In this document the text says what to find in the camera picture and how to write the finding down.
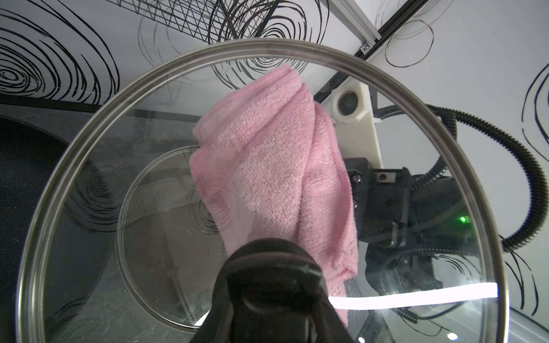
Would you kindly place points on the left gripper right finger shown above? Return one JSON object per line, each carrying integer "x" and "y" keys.
{"x": 327, "y": 323}

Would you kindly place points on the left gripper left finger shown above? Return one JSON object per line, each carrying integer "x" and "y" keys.
{"x": 218, "y": 323}

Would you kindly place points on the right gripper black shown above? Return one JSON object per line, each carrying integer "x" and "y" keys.
{"x": 406, "y": 229}

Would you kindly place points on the glass pot lid black knob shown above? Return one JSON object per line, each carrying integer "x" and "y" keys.
{"x": 70, "y": 285}

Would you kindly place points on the pink cloth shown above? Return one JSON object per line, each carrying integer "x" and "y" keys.
{"x": 268, "y": 165}

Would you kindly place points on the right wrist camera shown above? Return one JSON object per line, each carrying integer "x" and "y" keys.
{"x": 352, "y": 112}

